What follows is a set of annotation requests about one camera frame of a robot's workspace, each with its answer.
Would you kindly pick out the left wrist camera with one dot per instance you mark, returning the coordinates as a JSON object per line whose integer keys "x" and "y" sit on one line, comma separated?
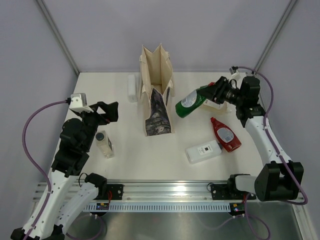
{"x": 78, "y": 103}

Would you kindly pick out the aluminium mounting rail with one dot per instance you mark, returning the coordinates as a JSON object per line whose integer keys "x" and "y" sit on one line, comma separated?
{"x": 165, "y": 191}

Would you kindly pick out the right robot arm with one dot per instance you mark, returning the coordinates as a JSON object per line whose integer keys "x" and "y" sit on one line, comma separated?
{"x": 280, "y": 178}

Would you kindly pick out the white rectangular bottle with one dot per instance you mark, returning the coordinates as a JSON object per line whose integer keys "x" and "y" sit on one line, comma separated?
{"x": 203, "y": 152}

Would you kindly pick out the green bottle red cap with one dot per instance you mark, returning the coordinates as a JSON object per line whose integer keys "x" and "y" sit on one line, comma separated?
{"x": 191, "y": 102}

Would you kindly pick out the left frame post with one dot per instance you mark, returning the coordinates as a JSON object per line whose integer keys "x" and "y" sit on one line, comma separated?
{"x": 48, "y": 18}

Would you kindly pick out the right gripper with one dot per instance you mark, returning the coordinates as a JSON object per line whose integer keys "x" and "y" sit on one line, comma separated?
{"x": 216, "y": 91}

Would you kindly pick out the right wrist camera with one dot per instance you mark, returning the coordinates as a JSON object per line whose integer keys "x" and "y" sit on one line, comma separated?
{"x": 235, "y": 74}

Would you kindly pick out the frame post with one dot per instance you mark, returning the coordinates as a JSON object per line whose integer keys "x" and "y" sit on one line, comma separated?
{"x": 48, "y": 18}
{"x": 289, "y": 9}

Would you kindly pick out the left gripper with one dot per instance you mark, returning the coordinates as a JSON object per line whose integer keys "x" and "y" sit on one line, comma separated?
{"x": 111, "y": 114}

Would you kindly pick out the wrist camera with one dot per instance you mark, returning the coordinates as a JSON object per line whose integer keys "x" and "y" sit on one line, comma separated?
{"x": 78, "y": 103}
{"x": 235, "y": 74}

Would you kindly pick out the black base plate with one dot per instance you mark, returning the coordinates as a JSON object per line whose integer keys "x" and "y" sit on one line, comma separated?
{"x": 223, "y": 192}
{"x": 110, "y": 192}

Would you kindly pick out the white bottle behind bag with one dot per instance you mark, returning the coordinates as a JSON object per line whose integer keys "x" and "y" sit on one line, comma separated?
{"x": 132, "y": 93}

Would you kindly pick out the right frame post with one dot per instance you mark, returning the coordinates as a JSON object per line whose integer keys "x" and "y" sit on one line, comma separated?
{"x": 289, "y": 9}

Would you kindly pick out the white slotted cable duct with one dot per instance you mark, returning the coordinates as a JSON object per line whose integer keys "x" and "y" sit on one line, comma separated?
{"x": 159, "y": 207}

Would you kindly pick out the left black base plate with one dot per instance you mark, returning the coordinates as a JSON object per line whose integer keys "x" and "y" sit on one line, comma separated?
{"x": 110, "y": 192}

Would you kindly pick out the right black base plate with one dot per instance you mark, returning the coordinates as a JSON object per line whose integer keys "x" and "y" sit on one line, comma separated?
{"x": 223, "y": 192}

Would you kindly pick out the red bottle white label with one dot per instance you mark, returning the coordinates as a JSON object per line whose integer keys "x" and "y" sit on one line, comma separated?
{"x": 225, "y": 136}

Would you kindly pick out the clear square bottle black cap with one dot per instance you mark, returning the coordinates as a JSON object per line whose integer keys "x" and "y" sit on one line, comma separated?
{"x": 104, "y": 144}

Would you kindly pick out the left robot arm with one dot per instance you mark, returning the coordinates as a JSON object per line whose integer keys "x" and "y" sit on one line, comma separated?
{"x": 51, "y": 219}

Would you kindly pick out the beige canvas tote bag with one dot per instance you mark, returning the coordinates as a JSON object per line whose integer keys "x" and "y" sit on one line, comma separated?
{"x": 156, "y": 90}

